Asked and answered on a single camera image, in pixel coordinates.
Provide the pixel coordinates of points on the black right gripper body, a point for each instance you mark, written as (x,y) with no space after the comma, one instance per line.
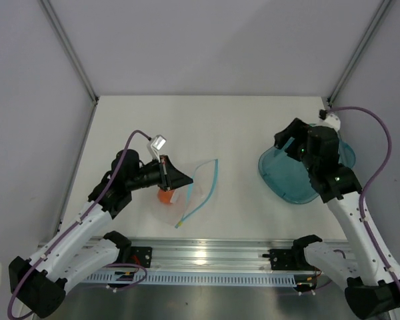
(300,155)

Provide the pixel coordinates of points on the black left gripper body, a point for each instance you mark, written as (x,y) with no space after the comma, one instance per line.
(157,174)

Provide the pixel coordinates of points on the orange toy pumpkin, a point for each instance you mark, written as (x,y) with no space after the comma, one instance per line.
(165,197)

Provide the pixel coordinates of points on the clear zip top bag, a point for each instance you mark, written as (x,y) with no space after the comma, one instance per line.
(191,198)

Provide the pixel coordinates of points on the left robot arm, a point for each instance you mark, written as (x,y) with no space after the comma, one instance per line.
(42,281)

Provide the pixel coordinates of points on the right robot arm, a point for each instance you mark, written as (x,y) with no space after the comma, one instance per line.
(371,283)

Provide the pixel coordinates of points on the teal plastic tray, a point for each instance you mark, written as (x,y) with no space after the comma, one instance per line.
(290,180)

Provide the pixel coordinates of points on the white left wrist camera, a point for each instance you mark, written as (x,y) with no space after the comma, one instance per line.
(154,146)

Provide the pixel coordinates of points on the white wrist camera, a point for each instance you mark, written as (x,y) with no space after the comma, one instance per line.
(329,119)
(154,146)

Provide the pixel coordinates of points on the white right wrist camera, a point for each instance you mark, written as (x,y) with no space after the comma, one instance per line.
(329,119)

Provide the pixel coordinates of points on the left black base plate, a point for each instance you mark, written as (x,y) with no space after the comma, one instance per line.
(141,256)

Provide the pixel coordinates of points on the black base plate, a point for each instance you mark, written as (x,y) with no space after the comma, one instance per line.
(141,256)
(284,260)

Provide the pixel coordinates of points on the aluminium mounting rail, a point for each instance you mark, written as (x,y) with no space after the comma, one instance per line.
(210,255)

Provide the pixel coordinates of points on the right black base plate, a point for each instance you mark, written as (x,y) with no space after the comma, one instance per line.
(284,260)

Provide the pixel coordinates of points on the white slotted cable duct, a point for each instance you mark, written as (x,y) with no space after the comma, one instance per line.
(193,278)

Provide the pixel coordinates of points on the right aluminium frame post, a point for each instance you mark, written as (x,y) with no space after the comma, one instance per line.
(360,49)

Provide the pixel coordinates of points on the aluminium frame post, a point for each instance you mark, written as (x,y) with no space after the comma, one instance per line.
(360,49)
(68,49)

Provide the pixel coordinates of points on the left aluminium frame post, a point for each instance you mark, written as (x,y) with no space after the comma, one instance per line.
(68,49)

